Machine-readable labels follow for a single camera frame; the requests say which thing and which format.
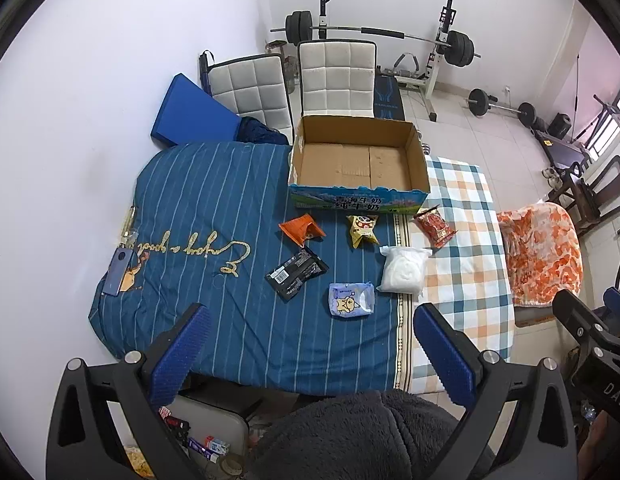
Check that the white plastic bag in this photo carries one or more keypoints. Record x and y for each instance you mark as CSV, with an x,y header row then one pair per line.
x,y
402,270

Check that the white weight rack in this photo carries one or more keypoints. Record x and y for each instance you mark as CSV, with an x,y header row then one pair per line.
x,y
432,80

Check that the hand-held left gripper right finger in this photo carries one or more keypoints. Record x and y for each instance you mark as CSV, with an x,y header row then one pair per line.
x,y
442,350

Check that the black and blue bench pad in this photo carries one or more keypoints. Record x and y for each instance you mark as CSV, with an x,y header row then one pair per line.
x,y
389,97

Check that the narrow white padded chair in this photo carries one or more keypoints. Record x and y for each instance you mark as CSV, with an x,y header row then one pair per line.
x,y
250,87

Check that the dark treadmill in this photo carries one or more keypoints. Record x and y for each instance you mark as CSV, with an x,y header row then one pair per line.
x,y
560,147

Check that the short barbell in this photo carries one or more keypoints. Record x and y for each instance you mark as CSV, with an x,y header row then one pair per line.
x,y
477,100

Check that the dark blue cloth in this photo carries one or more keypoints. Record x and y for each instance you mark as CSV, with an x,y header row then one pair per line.
x,y
260,132

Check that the yellow snack packet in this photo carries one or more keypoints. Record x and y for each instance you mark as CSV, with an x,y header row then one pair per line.
x,y
362,230

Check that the black snack packet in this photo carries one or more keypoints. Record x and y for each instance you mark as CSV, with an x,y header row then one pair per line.
x,y
295,272

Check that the plaid bedsheet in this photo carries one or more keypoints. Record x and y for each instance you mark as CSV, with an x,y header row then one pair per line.
x,y
465,270

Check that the red snack packet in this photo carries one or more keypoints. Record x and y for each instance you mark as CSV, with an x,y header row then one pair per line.
x,y
435,227

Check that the orange snack packet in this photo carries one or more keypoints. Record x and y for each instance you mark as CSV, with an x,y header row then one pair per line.
x,y
300,230

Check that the blue smartphone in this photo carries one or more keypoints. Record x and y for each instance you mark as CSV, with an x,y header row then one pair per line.
x,y
118,272

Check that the long barbell with black plates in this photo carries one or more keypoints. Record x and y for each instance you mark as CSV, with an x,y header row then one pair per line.
x,y
460,47

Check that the cardboard box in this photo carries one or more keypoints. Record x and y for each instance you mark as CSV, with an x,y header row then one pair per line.
x,y
340,165

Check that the tape roll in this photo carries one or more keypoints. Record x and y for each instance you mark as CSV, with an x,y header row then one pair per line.
x,y
234,465

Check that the dark wooden chair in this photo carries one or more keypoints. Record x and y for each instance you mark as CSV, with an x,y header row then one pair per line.
x,y
585,200

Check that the grey fleece clothing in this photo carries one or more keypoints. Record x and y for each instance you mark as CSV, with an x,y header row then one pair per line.
x,y
360,440

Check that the small blue and white box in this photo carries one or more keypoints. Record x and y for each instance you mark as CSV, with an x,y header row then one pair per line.
x,y
212,450

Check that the light blue tissue pack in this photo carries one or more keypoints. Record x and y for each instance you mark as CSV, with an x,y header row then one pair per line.
x,y
350,301

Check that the black bag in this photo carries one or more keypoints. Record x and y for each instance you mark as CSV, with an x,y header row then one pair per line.
x,y
204,70

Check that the black speaker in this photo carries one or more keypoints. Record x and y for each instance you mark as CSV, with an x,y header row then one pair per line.
x,y
560,126

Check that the yellow clear plastic item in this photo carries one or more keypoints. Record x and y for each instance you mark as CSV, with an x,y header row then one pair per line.
x,y
128,225

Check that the red and black small item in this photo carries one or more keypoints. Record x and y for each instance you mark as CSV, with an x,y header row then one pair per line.
x,y
175,425

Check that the dumbbell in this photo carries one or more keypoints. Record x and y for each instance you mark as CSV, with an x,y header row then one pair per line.
x,y
424,146

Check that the orange floral blanket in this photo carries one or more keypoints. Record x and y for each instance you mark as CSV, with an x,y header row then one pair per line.
x,y
540,255

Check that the grey small table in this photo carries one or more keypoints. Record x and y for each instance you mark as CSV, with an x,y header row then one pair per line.
x,y
219,420

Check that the blue foam mat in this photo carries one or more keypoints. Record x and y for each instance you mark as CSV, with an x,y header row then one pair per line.
x,y
194,110

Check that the pair of light shoes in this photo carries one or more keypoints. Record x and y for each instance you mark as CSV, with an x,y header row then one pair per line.
x,y
552,173

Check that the wide white padded chair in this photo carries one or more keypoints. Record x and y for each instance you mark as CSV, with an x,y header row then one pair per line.
x,y
337,80

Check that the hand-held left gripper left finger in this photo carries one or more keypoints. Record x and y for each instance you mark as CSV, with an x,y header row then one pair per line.
x,y
182,355

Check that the grey curved exercise frame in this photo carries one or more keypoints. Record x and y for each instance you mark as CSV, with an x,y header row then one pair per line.
x,y
406,62

